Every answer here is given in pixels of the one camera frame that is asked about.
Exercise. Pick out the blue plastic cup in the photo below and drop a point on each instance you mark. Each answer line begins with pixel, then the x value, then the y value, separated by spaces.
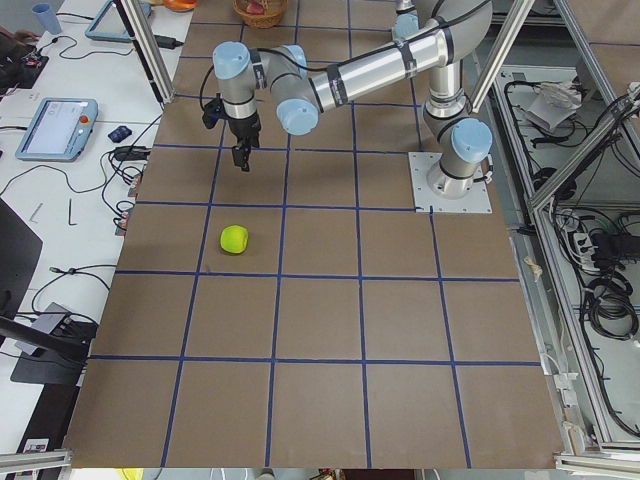
pixel 46 16

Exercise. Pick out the red yellow apple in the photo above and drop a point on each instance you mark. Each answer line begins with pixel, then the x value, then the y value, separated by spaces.
pixel 255 8

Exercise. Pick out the teach pendant tablet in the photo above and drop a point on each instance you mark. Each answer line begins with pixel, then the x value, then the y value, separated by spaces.
pixel 107 25
pixel 59 131

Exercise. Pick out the wicker basket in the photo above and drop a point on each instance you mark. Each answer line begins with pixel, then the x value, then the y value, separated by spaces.
pixel 274 13

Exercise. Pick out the aluminium frame post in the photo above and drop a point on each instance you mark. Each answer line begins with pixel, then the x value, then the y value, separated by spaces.
pixel 147 49

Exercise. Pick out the green apple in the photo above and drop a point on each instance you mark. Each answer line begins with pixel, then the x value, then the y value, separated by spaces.
pixel 234 239

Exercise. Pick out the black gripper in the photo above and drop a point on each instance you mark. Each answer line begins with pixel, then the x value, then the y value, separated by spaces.
pixel 245 129

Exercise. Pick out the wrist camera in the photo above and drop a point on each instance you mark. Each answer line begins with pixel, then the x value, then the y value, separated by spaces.
pixel 213 111

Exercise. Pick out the black power adapter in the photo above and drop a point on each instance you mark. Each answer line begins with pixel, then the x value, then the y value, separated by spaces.
pixel 167 42

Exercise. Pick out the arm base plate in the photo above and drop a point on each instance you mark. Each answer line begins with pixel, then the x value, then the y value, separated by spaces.
pixel 435 192

